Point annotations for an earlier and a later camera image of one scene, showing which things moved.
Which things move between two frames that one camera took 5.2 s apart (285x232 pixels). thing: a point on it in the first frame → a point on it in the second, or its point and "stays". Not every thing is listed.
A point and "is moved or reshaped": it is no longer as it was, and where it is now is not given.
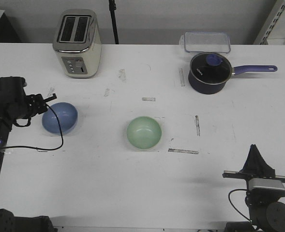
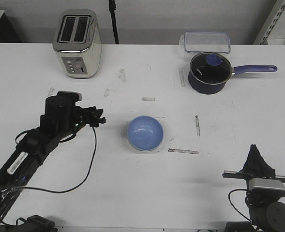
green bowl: (143, 132) → (147, 151)
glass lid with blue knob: (210, 68) stays
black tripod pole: (112, 7) stays
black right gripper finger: (262, 167) stays
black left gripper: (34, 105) → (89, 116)
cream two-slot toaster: (77, 41) stays
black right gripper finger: (253, 163) stays
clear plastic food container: (205, 42) stays
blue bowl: (67, 115) is moved or reshaped
